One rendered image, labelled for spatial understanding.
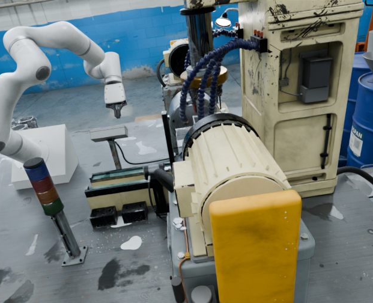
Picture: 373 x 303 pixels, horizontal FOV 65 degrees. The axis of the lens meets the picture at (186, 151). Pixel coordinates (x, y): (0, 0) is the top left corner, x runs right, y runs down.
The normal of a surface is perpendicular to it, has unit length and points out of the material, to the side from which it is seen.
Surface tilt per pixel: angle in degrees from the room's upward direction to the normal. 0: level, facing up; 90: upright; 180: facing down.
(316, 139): 90
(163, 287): 0
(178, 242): 0
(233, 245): 90
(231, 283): 90
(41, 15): 90
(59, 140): 44
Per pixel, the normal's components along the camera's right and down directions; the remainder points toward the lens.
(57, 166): -0.04, -0.29
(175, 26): 0.07, 0.48
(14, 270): -0.12, -0.87
